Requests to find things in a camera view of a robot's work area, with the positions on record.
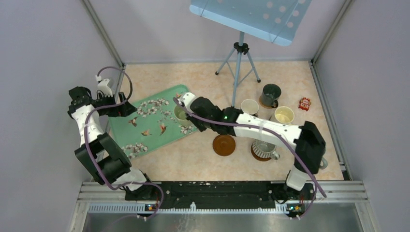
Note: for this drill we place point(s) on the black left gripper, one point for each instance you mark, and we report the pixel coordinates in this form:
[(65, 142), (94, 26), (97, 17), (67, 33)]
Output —
[(126, 109)]

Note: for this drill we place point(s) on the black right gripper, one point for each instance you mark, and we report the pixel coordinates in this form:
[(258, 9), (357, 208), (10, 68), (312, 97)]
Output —
[(192, 120)]

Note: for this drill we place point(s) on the pale green cup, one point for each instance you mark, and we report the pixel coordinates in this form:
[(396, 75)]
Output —
[(181, 117)]

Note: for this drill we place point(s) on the dark brown wooden coaster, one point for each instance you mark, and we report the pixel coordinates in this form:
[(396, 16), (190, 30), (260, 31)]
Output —
[(224, 145)]

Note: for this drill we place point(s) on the green floral serving tray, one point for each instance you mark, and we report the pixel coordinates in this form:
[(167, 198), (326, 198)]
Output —
[(156, 123)]

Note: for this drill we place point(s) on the white and black cup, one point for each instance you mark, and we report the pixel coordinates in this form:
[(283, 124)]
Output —
[(250, 106)]

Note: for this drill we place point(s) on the light tan wooden coaster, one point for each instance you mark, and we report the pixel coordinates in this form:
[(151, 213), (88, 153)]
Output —
[(267, 106)]

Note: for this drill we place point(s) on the metallic grey cup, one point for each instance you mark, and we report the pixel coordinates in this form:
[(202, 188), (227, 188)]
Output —
[(265, 150)]

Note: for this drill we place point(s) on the dark grey cup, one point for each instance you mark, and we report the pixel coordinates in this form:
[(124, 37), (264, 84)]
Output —
[(270, 92)]

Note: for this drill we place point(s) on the cream cup with yellow inside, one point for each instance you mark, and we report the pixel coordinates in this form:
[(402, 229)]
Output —
[(284, 115)]

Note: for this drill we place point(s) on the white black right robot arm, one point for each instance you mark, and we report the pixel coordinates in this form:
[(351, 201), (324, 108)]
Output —
[(305, 142)]

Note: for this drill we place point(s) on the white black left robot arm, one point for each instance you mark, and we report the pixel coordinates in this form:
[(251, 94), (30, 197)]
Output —
[(101, 156)]

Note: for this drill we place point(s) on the small red toy packet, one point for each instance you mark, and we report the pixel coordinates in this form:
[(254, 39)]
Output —
[(304, 104)]

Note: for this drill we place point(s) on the blue music stand with tripod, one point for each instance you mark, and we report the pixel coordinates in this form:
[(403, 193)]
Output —
[(275, 21)]

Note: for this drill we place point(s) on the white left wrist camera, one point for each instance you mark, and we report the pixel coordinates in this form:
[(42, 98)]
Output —
[(103, 87)]

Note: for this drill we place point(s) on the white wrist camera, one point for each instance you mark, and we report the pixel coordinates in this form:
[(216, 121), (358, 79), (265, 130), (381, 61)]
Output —
[(187, 99), (103, 87)]

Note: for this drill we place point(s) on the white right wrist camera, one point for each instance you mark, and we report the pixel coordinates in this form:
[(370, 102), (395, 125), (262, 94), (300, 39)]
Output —
[(187, 99)]

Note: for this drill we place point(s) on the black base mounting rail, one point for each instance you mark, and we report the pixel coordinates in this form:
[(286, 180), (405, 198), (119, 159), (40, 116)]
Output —
[(220, 194)]

